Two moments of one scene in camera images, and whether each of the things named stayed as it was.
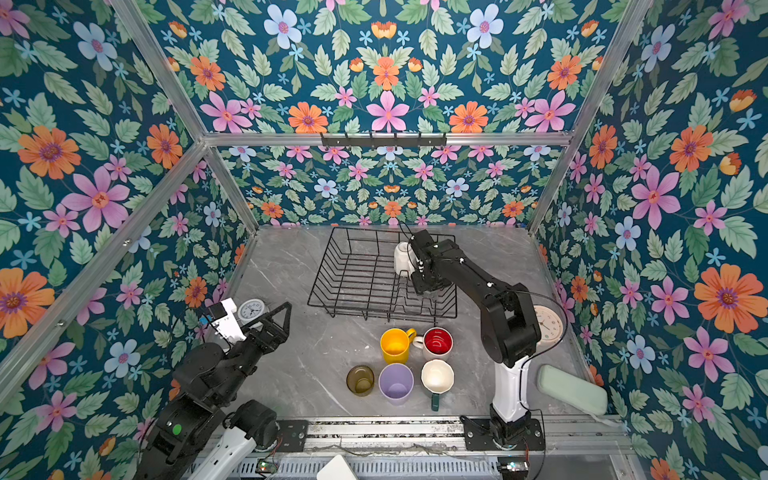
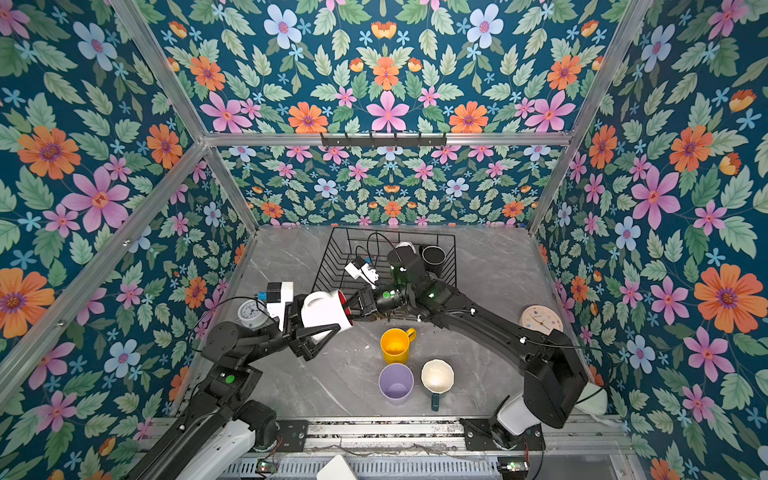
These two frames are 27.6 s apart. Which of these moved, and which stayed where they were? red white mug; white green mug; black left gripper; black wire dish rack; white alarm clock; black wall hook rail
Moved: red white mug; black left gripper
Stayed: white alarm clock; black wire dish rack; black wall hook rail; white green mug
